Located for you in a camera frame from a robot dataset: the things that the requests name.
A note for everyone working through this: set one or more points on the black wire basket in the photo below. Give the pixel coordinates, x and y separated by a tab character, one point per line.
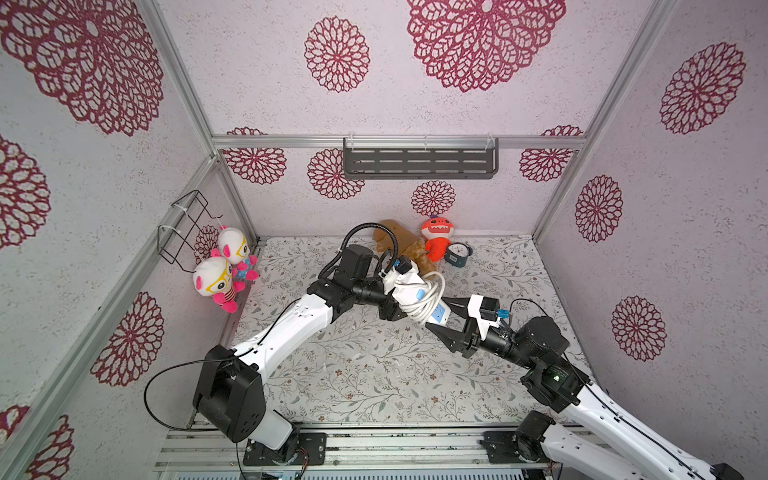
186	242

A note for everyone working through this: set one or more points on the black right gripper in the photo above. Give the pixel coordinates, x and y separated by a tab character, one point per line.
471	336

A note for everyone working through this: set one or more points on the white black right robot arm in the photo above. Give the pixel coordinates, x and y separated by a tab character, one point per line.
630	448

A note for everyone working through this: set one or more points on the white plush red striped shirt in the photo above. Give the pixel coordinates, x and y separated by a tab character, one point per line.
214	278

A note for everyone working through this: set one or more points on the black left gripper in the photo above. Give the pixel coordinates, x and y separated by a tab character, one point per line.
391	309

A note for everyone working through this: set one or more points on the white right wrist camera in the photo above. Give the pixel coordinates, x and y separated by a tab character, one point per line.
487	312

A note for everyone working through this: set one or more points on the teal alarm clock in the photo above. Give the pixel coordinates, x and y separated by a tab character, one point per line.
457	254

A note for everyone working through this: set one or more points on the red shark plush toy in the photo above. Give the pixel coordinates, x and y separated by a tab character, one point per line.
437	232

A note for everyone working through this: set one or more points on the floral table mat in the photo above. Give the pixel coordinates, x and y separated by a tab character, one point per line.
363	369

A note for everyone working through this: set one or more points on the brown plush toy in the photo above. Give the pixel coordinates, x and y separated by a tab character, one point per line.
410	245

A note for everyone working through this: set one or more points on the white plush blue dotted shirt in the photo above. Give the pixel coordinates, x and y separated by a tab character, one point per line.
233	245

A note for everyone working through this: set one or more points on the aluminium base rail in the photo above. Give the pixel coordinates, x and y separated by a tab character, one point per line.
342	447

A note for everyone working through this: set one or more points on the grey wall shelf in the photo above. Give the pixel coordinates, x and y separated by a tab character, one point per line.
424	163

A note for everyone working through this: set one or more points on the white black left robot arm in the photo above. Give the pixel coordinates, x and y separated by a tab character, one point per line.
230	390

